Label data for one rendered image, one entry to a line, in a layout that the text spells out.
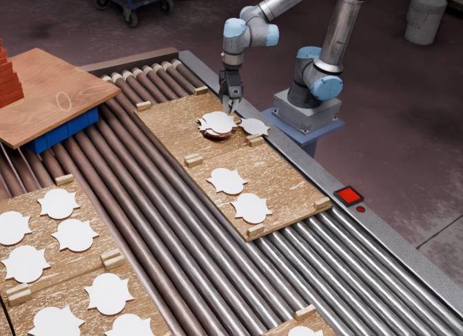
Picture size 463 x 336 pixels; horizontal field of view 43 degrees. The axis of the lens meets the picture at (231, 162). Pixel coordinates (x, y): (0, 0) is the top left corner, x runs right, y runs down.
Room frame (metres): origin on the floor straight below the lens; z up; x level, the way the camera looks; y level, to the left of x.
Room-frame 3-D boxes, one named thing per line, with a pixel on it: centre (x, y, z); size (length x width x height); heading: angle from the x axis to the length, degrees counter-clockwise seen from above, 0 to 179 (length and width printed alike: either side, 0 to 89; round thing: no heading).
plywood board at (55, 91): (1.87, 0.80, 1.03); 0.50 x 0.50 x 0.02; 57
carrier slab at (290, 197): (1.55, -0.09, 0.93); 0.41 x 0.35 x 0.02; 35
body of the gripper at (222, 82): (1.88, 0.03, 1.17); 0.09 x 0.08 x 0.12; 14
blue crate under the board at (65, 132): (1.84, 0.74, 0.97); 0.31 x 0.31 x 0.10; 57
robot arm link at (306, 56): (2.10, -0.28, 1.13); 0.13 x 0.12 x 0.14; 17
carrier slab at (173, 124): (1.89, 0.15, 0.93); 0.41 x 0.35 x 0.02; 36
